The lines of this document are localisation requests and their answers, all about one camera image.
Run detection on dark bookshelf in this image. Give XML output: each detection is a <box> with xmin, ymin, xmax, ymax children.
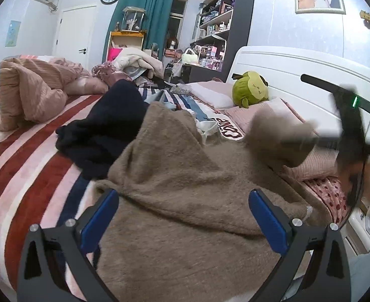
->
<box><xmin>189</xmin><ymin>0</ymin><xmax>255</xmax><ymax>83</ymax></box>

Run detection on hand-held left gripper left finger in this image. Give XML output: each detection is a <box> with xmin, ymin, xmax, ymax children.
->
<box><xmin>17</xmin><ymin>189</ymin><xmax>120</xmax><ymax>302</ymax></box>

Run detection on dark navy garment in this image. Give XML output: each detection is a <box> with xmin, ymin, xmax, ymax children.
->
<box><xmin>55</xmin><ymin>79</ymin><xmax>149</xmax><ymax>180</ymax></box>

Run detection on small wall poster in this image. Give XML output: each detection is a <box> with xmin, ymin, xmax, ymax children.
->
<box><xmin>5</xmin><ymin>20</ymin><xmax>21</xmax><ymax>47</ymax></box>

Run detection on yellow cabinet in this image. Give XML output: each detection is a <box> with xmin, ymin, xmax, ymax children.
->
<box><xmin>108</xmin><ymin>31</ymin><xmax>145</xmax><ymax>62</ymax></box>

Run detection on white handbag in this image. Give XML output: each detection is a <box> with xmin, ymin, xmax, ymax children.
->
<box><xmin>181</xmin><ymin>48</ymin><xmax>199</xmax><ymax>64</ymax></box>

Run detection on white bed headboard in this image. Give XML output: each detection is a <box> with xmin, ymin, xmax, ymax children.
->
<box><xmin>227</xmin><ymin>46</ymin><xmax>370</xmax><ymax>152</ymax></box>

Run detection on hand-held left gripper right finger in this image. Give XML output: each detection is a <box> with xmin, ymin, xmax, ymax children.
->
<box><xmin>248</xmin><ymin>189</ymin><xmax>352</xmax><ymax>302</ymax></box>

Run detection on pink brown quilt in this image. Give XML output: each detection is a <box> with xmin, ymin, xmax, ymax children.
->
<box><xmin>0</xmin><ymin>55</ymin><xmax>107</xmax><ymax>132</ymax></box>

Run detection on dark desk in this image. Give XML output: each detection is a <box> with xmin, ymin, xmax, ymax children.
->
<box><xmin>172</xmin><ymin>62</ymin><xmax>227</xmax><ymax>84</ymax></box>

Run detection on red striped blanket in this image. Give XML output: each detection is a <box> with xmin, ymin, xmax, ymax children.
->
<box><xmin>0</xmin><ymin>93</ymin><xmax>110</xmax><ymax>293</ymax></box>

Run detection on beige clothes pile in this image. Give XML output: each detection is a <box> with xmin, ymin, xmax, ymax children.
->
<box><xmin>112</xmin><ymin>47</ymin><xmax>164</xmax><ymax>80</ymax></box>

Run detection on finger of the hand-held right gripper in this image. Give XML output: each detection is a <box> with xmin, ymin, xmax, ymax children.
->
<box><xmin>313</xmin><ymin>136</ymin><xmax>342</xmax><ymax>148</ymax></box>

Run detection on glass display case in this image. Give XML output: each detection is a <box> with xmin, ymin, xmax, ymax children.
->
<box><xmin>121</xmin><ymin>6</ymin><xmax>148</xmax><ymax>32</ymax></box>

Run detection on blue striped clothes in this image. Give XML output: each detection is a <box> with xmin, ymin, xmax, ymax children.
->
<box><xmin>140</xmin><ymin>86</ymin><xmax>218</xmax><ymax>133</ymax></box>

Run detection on window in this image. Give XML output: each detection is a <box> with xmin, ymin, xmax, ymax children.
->
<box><xmin>169</xmin><ymin>0</ymin><xmax>188</xmax><ymax>38</ymax></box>

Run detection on shiny pink jacket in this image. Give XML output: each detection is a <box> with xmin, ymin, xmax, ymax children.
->
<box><xmin>92</xmin><ymin>62</ymin><xmax>133</xmax><ymax>88</ymax></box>

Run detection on pale pink pillow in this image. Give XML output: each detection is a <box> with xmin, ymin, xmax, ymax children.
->
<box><xmin>189</xmin><ymin>81</ymin><xmax>236</xmax><ymax>109</ymax></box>

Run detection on brown fleece garment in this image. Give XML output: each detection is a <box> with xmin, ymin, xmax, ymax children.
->
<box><xmin>92</xmin><ymin>101</ymin><xmax>339</xmax><ymax>302</ymax></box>

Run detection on pink striped pillow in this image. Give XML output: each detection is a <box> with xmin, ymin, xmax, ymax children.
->
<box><xmin>224</xmin><ymin>97</ymin><xmax>341</xmax><ymax>181</ymax></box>

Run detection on teal curtain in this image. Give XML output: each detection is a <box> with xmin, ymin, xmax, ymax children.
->
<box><xmin>105</xmin><ymin>0</ymin><xmax>177</xmax><ymax>66</ymax></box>

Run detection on white door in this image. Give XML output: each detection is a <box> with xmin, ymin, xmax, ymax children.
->
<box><xmin>53</xmin><ymin>6</ymin><xmax>98</xmax><ymax>67</ymax></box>

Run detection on green plush toy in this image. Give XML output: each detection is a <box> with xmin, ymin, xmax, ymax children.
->
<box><xmin>232</xmin><ymin>71</ymin><xmax>269</xmax><ymax>107</ymax></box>

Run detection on red dotted bed sheet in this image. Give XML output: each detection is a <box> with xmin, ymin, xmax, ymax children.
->
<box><xmin>303</xmin><ymin>176</ymin><xmax>351</xmax><ymax>225</ymax></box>

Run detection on white cloth with red letters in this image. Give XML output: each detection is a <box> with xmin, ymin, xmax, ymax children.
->
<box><xmin>214</xmin><ymin>116</ymin><xmax>244</xmax><ymax>140</ymax></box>

